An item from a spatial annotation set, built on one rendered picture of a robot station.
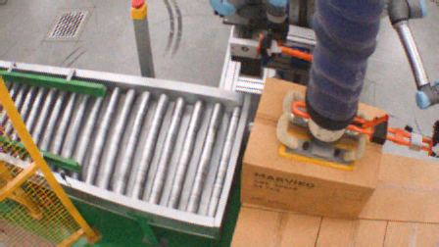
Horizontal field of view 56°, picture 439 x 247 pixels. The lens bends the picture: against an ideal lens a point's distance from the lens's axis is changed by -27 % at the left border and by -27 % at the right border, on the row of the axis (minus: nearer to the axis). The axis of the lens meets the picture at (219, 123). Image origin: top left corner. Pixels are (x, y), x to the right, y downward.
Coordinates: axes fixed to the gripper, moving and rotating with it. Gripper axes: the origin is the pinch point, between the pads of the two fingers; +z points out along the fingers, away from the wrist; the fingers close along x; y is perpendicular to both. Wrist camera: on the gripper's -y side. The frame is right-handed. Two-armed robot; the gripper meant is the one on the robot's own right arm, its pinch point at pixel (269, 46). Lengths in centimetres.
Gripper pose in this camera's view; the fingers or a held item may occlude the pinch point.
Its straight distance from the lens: 220.2
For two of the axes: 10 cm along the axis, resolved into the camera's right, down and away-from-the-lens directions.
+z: 0.2, 5.2, 8.5
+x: 2.8, -8.2, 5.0
